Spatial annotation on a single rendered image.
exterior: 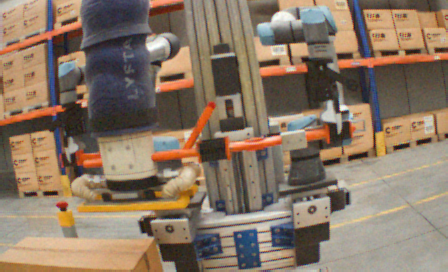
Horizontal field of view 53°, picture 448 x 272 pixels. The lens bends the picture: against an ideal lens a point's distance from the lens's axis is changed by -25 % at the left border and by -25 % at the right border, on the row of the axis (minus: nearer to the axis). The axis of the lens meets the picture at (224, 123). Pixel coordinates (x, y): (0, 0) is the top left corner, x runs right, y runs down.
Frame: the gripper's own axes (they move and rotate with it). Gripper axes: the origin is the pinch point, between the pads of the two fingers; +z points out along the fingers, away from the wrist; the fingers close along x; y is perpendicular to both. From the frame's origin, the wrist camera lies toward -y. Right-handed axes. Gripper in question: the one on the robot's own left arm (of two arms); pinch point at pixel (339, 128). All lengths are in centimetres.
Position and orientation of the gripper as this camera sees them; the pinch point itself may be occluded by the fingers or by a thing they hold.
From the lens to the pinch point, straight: 160.1
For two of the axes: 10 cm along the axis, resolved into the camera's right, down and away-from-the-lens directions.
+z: 1.5, 9.9, 0.5
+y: -9.9, 1.4, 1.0
